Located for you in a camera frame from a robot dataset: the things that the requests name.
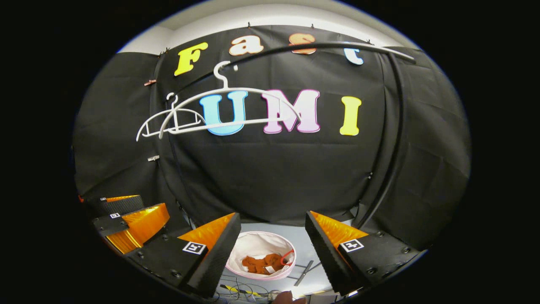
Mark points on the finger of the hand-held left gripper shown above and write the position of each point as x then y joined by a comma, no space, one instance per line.
112,223
118,204

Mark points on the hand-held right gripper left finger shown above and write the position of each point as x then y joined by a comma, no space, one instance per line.
211,261

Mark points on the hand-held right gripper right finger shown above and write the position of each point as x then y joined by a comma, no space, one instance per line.
327,257

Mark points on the pink laundry hamper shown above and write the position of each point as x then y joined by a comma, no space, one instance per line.
257,245

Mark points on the rust orange shirt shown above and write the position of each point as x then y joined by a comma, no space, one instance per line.
263,264

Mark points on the white clothes hanger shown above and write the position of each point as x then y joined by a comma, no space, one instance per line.
145,126
223,80

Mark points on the black clothes rack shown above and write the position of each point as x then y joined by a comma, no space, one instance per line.
337,44

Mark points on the silver spring clip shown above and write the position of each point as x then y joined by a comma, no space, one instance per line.
153,158

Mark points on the black backdrop cloth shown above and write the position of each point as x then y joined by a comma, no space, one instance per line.
274,177

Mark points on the copper spring clip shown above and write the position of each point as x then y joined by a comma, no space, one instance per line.
149,82

